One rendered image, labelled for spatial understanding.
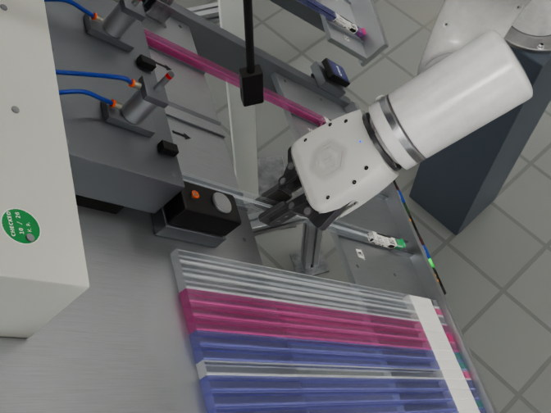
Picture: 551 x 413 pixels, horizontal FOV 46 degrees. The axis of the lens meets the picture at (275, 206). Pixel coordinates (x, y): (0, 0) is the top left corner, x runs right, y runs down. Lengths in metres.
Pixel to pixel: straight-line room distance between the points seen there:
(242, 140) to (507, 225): 0.82
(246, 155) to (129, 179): 1.14
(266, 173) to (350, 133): 1.23
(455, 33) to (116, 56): 0.38
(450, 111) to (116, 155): 0.34
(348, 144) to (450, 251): 1.20
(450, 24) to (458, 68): 0.10
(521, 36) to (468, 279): 0.74
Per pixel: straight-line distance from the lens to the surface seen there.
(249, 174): 1.77
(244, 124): 1.59
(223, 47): 1.00
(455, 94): 0.70
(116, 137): 0.58
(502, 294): 1.89
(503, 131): 1.55
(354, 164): 0.73
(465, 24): 0.80
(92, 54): 0.64
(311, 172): 0.75
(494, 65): 0.70
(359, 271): 0.89
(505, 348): 1.83
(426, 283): 1.03
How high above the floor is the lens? 1.65
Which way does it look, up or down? 60 degrees down
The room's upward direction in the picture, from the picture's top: straight up
